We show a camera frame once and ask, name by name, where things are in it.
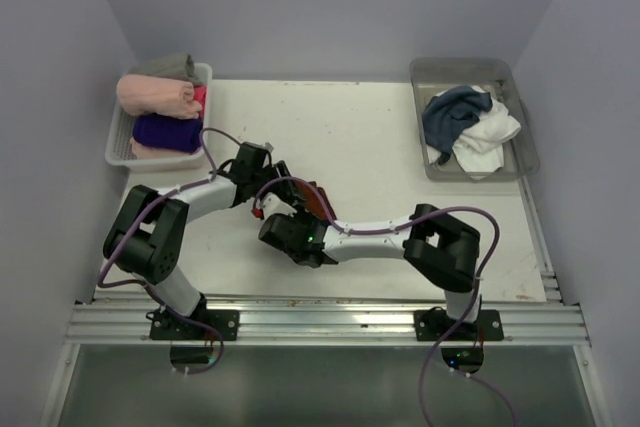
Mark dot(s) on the blue grey towel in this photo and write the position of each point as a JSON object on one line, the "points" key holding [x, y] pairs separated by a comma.
{"points": [[448, 114]]}

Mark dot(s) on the hot pink rolled towel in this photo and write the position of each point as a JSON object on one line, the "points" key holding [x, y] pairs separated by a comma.
{"points": [[200, 95]]}

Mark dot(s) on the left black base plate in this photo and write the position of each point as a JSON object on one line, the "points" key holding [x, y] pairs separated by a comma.
{"points": [[210, 325]]}

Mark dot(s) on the purple rolled towel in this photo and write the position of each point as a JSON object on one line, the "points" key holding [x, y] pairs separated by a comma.
{"points": [[169, 133]]}

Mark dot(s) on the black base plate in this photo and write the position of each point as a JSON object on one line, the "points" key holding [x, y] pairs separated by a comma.
{"points": [[430, 325], [210, 325]]}

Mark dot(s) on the white crumpled towel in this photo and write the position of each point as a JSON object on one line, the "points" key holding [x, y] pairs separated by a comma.
{"points": [[479, 150]]}

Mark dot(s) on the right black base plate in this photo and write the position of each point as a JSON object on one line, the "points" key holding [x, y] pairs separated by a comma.
{"points": [[430, 325]]}

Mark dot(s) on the aluminium mounting rail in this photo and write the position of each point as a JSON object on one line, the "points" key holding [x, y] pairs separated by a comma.
{"points": [[120, 319]]}

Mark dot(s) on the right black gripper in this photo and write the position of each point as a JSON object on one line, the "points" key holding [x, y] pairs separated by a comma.
{"points": [[301, 215]]}

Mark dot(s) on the pale pink lower towel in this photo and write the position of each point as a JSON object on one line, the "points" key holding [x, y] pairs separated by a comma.
{"points": [[143, 152]]}

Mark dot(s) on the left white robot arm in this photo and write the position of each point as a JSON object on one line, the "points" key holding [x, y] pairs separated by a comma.
{"points": [[146, 237]]}

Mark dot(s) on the white plastic basket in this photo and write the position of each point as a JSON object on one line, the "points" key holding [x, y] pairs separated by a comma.
{"points": [[118, 151]]}

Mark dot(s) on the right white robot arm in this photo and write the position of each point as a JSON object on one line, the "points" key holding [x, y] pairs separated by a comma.
{"points": [[442, 248]]}

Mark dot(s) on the clear plastic bin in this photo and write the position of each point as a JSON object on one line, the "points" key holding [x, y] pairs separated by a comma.
{"points": [[430, 76]]}

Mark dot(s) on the light pink rolled towel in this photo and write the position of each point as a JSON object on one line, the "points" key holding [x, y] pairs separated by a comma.
{"points": [[141, 95]]}

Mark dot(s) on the brown rust towel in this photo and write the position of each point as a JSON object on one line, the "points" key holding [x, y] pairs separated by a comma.
{"points": [[316, 200]]}

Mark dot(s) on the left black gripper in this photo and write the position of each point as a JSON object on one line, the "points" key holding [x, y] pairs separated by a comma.
{"points": [[271, 170]]}

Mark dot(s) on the grey rolled towel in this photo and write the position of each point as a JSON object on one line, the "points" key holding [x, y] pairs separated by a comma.
{"points": [[176, 66]]}

